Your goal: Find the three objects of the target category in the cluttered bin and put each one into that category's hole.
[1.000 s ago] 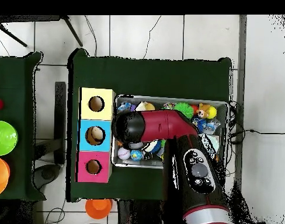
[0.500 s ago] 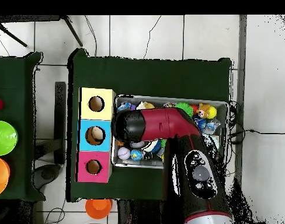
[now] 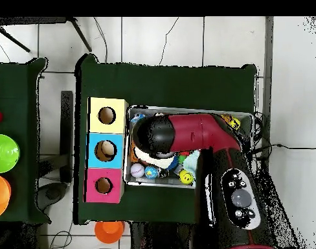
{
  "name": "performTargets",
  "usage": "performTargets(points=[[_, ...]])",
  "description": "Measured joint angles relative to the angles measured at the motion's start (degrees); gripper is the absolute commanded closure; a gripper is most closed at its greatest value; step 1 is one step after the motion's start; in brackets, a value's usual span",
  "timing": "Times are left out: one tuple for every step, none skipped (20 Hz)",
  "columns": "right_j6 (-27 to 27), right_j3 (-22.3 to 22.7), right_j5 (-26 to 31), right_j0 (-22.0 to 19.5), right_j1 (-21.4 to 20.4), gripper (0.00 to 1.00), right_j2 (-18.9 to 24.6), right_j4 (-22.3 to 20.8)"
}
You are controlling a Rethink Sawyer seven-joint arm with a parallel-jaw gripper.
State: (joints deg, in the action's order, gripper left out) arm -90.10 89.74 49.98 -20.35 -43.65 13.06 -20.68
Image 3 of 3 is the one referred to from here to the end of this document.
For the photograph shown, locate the blue globe ball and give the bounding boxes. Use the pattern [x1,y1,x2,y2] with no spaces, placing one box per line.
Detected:
[144,165,159,180]

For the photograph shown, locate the dark green side tablecloth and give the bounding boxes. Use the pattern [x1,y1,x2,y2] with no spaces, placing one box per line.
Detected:
[0,57,51,225]

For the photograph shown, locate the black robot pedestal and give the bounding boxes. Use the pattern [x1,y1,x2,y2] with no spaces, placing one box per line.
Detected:
[129,222,198,249]

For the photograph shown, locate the yellow smiley ball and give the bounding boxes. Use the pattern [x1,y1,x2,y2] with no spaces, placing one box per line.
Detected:
[179,169,194,185]

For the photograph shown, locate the orange plastic building block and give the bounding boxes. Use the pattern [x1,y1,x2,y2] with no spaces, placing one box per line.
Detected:
[130,145,141,163]

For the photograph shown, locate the orange plastic bowl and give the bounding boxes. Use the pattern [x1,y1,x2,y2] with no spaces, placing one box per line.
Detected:
[0,171,12,220]
[94,220,126,244]

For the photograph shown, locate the clear plastic packet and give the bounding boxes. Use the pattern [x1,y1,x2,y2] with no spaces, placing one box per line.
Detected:
[130,112,146,124]

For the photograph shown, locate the green plastic bowl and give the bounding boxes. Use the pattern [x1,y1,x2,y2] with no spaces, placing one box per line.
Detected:
[0,134,21,174]

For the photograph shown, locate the black metal frame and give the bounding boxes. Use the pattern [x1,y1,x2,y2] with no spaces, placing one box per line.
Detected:
[0,16,93,53]

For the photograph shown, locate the black power cable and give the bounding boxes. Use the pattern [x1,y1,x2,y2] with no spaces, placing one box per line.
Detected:
[251,143,316,160]

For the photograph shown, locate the shallow wire mesh bin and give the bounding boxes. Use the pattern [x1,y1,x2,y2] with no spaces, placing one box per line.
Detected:
[123,104,254,189]

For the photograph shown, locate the mint green waffle cloth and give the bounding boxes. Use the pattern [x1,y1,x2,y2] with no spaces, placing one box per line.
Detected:
[183,149,200,173]

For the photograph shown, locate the cream yellow waffle cloth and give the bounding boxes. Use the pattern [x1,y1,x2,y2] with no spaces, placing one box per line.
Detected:
[133,146,178,169]

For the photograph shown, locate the white baseball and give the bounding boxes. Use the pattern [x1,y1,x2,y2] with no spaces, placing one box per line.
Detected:
[130,162,145,178]

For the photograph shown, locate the wooden box with three holes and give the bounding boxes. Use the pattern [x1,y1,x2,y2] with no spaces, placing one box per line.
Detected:
[84,97,129,204]

